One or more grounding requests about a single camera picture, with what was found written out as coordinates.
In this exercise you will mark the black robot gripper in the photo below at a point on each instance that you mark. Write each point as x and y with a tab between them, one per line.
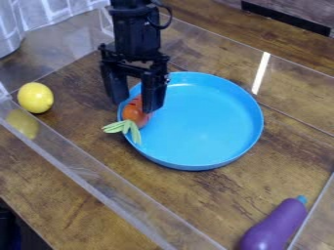
134	53

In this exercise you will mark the orange toy carrot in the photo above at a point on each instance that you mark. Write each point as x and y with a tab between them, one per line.
134	120

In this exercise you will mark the yellow toy lemon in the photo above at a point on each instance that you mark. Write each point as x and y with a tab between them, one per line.
35	97

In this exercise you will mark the white grid curtain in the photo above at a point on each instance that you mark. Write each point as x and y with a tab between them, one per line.
25	15

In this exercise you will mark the purple toy eggplant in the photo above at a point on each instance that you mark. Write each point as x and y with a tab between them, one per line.
270	234

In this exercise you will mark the clear acrylic barrier wall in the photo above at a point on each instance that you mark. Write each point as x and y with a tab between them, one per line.
166	228

